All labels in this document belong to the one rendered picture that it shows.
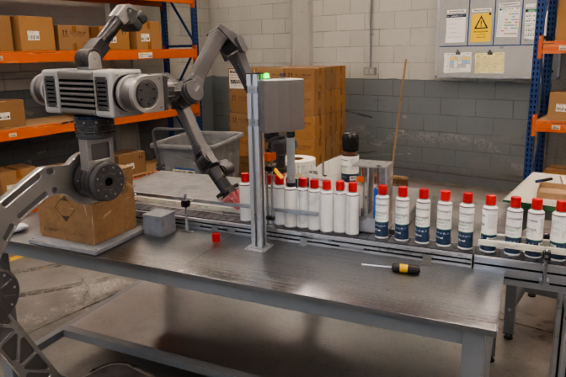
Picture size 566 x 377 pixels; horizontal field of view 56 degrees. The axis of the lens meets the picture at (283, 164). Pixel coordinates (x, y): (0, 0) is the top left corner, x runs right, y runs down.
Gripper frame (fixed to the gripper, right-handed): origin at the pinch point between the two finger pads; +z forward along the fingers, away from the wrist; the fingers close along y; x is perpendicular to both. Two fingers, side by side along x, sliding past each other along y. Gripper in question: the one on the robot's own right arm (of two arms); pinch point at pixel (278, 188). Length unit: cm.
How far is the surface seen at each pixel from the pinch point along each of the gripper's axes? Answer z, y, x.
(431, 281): 17, -69, 27
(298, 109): -34.9, -14.2, 12.6
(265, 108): -36.0, -6.4, 24.0
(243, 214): 10.4, 11.4, 9.2
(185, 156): 36, 173, -177
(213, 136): 32, 192, -251
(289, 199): 1.2, -9.2, 9.0
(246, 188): -0.5, 10.4, 8.7
